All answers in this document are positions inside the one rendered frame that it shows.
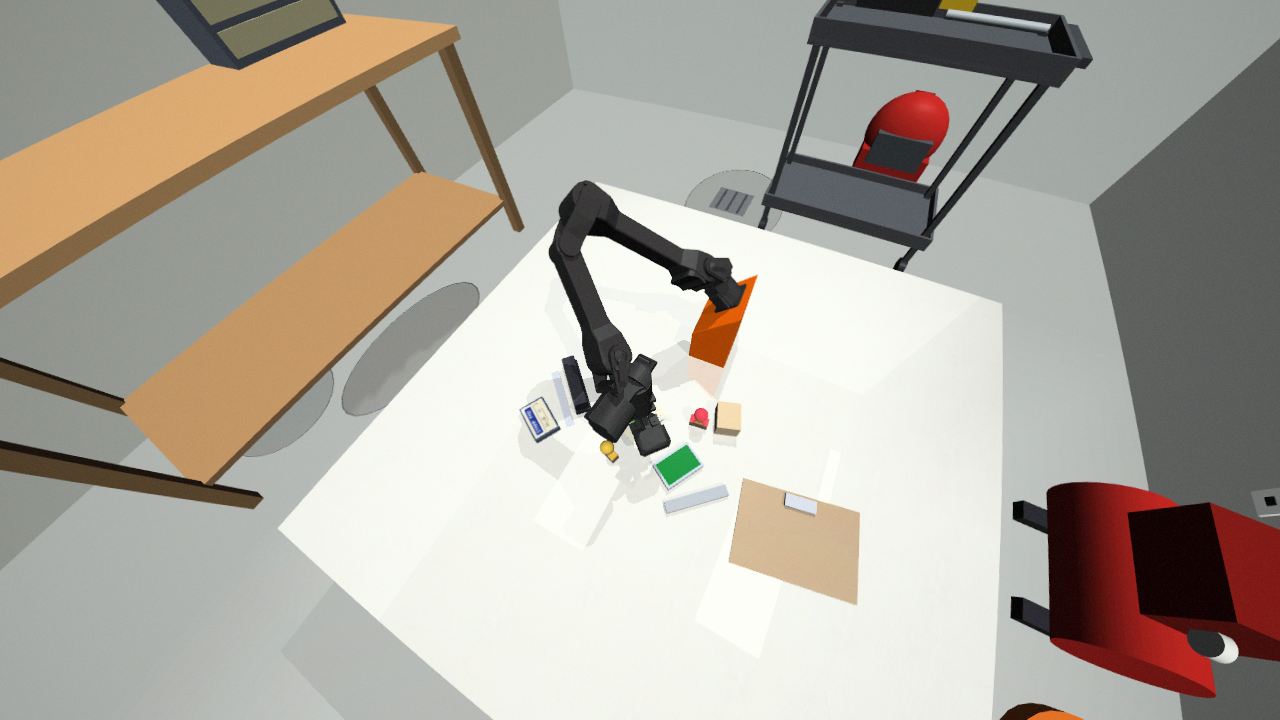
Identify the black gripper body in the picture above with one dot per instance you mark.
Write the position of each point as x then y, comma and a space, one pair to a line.
652, 437

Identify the brown wooden fail stamp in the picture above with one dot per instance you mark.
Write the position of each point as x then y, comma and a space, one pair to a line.
700, 419

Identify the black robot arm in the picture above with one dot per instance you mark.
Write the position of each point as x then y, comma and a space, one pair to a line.
588, 211

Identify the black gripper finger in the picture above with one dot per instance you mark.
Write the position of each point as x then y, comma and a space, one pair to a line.
634, 428

